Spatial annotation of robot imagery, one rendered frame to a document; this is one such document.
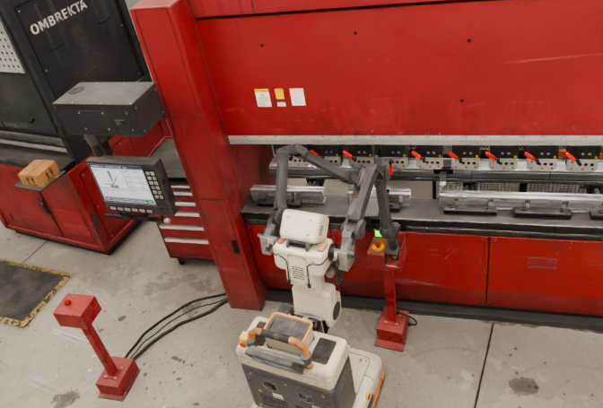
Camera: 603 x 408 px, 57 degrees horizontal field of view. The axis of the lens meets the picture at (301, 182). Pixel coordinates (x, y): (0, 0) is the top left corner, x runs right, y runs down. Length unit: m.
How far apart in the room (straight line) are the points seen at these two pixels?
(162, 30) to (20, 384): 2.75
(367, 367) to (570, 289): 1.32
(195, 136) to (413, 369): 1.99
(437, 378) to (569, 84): 1.90
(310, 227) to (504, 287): 1.53
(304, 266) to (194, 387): 1.49
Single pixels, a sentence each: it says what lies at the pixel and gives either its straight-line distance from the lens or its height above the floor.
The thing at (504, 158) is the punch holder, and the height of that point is 1.26.
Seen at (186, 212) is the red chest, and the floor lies 0.63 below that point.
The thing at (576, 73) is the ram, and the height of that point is 1.75.
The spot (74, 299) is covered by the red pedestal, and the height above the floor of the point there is 0.80.
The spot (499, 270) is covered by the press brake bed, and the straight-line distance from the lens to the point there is 3.65.
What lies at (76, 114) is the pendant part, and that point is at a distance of 3.14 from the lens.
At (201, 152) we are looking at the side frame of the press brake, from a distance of 3.35.
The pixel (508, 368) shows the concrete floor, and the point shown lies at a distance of 3.81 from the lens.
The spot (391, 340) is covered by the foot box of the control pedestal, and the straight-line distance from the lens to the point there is 3.86.
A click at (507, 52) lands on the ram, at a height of 1.88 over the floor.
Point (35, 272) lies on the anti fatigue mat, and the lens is 5.43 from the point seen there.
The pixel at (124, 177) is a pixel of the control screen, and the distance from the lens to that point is 3.19.
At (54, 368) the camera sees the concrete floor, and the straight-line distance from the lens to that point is 4.53.
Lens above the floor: 3.08
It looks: 35 degrees down
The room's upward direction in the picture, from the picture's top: 11 degrees counter-clockwise
